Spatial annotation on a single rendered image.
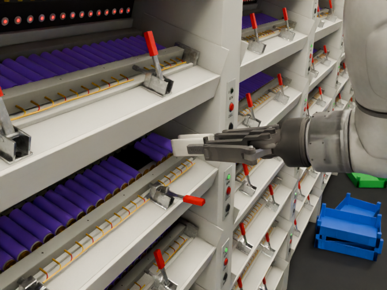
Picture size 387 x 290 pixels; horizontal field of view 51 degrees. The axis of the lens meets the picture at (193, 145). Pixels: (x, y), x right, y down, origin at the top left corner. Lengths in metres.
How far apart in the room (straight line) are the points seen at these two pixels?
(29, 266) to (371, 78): 0.44
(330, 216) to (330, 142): 1.82
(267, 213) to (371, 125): 0.91
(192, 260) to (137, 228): 0.27
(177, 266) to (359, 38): 0.56
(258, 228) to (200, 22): 0.76
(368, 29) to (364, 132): 0.14
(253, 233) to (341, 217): 1.14
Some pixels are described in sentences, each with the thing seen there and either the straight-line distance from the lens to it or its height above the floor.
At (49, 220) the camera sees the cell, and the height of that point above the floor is 0.98.
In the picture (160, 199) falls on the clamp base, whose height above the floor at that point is 0.95.
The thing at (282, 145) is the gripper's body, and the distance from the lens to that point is 0.59.
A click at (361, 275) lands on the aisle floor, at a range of 2.15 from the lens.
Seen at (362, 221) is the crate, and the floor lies 0.09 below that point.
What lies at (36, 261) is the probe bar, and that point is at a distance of 0.53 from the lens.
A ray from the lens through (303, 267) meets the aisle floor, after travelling 2.11.
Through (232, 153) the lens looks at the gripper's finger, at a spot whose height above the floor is 1.04.
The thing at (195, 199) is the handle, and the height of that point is 0.96.
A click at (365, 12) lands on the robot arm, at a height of 1.25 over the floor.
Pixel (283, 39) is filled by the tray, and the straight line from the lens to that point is 1.23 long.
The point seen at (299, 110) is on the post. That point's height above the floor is 0.86.
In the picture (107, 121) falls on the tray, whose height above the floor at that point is 1.13.
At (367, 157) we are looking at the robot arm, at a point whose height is 1.07.
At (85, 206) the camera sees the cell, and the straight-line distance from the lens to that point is 0.62.
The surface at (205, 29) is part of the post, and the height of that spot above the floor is 1.20.
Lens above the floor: 1.28
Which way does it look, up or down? 22 degrees down
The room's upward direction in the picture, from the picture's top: straight up
